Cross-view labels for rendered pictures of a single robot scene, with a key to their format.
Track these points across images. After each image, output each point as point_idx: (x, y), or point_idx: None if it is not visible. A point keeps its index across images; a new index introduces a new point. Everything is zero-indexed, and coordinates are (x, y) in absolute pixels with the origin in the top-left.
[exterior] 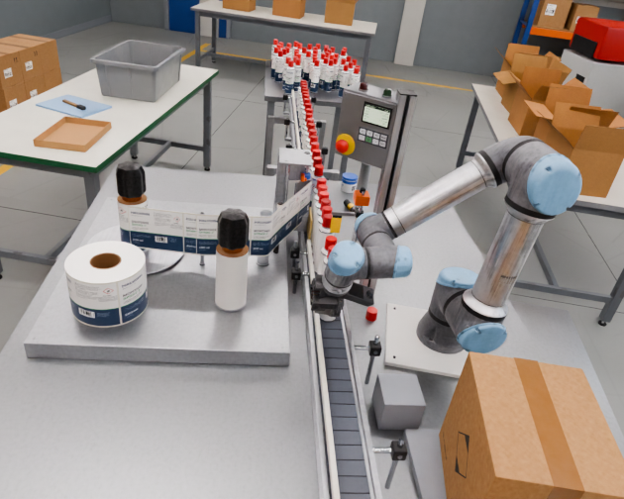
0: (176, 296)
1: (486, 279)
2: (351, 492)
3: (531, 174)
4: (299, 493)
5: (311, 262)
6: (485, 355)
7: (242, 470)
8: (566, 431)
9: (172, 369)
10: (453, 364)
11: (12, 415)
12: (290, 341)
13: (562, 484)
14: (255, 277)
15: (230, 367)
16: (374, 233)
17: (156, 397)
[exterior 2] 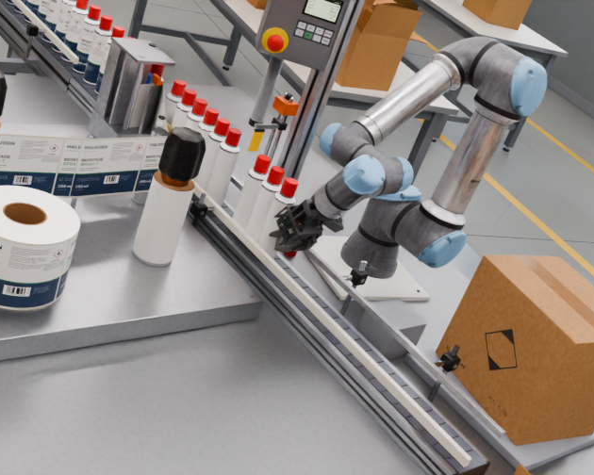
0: (83, 256)
1: (455, 186)
2: None
3: (514, 77)
4: (367, 432)
5: (206, 193)
6: (497, 256)
7: (304, 427)
8: (585, 303)
9: (143, 346)
10: (397, 287)
11: (11, 437)
12: None
13: None
14: None
15: (201, 332)
16: (364, 145)
17: (156, 379)
